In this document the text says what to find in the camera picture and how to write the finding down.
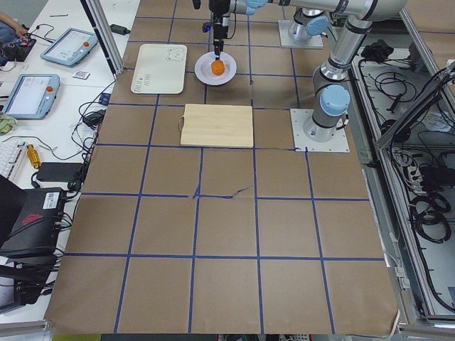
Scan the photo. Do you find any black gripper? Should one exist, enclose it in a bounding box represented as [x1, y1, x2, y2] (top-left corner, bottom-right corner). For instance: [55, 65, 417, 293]
[202, 0, 230, 60]

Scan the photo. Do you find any orange mandarin fruit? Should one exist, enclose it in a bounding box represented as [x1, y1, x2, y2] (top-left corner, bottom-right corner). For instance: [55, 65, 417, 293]
[210, 59, 225, 76]

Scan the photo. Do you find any white round plate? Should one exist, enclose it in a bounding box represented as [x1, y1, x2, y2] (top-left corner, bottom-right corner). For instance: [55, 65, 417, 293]
[194, 51, 237, 85]

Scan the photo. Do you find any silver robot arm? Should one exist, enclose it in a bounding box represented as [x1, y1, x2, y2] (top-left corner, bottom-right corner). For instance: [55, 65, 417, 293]
[202, 0, 330, 60]
[273, 0, 407, 87]

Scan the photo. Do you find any cream bear-print tray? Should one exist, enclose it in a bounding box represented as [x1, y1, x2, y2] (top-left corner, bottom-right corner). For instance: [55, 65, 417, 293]
[131, 44, 187, 94]

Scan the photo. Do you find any bamboo cutting board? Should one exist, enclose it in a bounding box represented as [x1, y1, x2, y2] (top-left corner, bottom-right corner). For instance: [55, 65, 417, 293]
[181, 104, 254, 148]

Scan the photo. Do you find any black power adapter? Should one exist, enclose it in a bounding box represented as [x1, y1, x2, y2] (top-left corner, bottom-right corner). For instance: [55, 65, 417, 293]
[109, 24, 131, 36]

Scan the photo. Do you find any far teach pendant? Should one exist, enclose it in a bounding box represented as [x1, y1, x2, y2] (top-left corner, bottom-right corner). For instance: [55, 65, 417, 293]
[41, 28, 98, 67]

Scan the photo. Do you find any teach pendant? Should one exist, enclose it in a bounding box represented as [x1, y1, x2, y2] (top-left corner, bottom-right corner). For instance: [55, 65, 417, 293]
[41, 28, 98, 67]
[4, 74, 60, 120]

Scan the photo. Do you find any near teach pendant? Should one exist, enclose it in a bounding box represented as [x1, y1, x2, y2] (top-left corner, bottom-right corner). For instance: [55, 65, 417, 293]
[4, 74, 60, 120]

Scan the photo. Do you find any gold metal cylinder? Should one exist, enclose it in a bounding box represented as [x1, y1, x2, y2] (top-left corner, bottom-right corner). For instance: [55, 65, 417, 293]
[26, 144, 41, 169]

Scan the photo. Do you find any black laptop computer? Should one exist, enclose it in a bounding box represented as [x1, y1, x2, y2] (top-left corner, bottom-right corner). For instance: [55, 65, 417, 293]
[1, 176, 66, 313]

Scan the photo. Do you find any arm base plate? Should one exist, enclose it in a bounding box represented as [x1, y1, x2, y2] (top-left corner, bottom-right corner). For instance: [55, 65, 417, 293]
[290, 109, 350, 153]
[278, 20, 323, 49]

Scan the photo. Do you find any aluminium frame post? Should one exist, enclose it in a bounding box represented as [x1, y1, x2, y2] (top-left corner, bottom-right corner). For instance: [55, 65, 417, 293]
[80, 0, 124, 76]

